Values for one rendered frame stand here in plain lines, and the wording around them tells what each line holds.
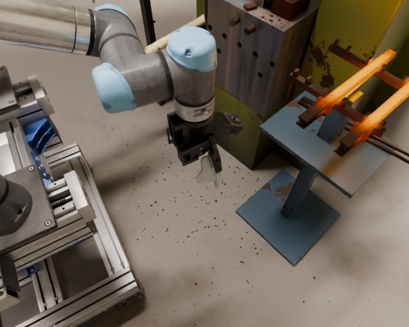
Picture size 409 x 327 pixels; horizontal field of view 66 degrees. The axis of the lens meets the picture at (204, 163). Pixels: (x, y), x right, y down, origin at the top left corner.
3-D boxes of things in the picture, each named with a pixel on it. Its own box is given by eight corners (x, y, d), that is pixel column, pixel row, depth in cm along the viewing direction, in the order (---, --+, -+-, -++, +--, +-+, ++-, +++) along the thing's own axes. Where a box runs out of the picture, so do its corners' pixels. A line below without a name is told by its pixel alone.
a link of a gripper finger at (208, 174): (199, 196, 72) (187, 160, 68) (221, 185, 73) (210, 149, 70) (204, 200, 69) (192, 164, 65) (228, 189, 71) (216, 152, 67)
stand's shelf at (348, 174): (350, 198, 102) (352, 196, 101) (258, 129, 119) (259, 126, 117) (396, 148, 114) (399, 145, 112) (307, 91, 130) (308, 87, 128)
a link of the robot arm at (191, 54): (154, 29, 48) (206, 17, 50) (162, 84, 57) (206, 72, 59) (171, 60, 44) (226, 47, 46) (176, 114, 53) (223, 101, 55)
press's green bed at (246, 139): (251, 170, 186) (263, 117, 147) (206, 135, 201) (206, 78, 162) (306, 121, 208) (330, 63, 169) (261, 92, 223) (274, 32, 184)
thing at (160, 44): (142, 64, 149) (140, 55, 145) (135, 59, 151) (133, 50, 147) (207, 26, 167) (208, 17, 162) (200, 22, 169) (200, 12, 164)
